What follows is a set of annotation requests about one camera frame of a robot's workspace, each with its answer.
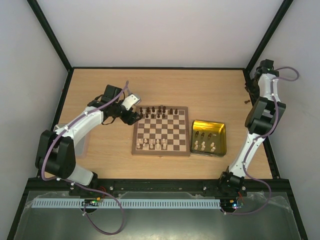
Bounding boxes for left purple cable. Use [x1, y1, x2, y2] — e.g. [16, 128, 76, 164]
[41, 80, 130, 236]

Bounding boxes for yellow tin tray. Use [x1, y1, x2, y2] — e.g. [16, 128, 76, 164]
[190, 120, 227, 157]

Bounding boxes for wooden chess board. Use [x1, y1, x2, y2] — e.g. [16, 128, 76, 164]
[131, 105, 191, 157]

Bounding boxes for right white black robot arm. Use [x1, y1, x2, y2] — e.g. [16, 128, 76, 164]
[217, 59, 286, 196]

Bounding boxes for grey slotted cable duct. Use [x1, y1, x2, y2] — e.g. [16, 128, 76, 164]
[31, 198, 221, 209]

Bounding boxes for black aluminium frame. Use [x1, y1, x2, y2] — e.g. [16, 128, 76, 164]
[7, 0, 308, 240]

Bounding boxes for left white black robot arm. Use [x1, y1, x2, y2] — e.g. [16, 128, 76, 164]
[35, 85, 142, 186]

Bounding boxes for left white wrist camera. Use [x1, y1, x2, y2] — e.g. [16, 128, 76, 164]
[121, 93, 141, 111]

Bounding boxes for clear plastic sheet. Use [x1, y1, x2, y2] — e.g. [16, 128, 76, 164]
[14, 191, 300, 240]

